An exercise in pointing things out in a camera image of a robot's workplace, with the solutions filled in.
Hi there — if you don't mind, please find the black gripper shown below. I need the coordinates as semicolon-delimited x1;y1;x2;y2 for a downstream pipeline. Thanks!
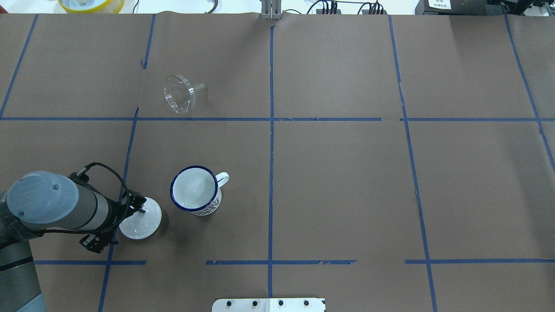
106;190;147;233

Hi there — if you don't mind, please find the white ceramic lid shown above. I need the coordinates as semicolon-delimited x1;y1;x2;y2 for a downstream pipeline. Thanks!
119;197;162;240

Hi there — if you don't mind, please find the clear glass funnel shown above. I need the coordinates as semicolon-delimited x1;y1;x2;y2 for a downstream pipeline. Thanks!
161;74;206;115

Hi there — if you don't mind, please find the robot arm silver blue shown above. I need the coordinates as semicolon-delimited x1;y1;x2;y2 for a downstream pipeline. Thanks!
0;167;147;312

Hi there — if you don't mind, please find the white enamel mug blue rim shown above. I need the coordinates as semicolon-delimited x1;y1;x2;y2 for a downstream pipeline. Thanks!
169;165;230;217

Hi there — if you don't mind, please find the yellow tape roll with bowl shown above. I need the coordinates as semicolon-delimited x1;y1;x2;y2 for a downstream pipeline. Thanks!
57;0;125;14

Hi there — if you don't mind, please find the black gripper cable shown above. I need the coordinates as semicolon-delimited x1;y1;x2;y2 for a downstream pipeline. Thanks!
43;162;131;237

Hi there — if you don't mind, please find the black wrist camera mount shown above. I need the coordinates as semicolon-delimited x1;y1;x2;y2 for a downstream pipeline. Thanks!
79;234;111;254

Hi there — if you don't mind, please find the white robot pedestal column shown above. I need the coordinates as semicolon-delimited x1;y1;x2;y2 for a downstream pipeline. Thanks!
212;297;326;312

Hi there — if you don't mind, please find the aluminium frame post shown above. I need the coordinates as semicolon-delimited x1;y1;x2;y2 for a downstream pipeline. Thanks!
260;0;283;20

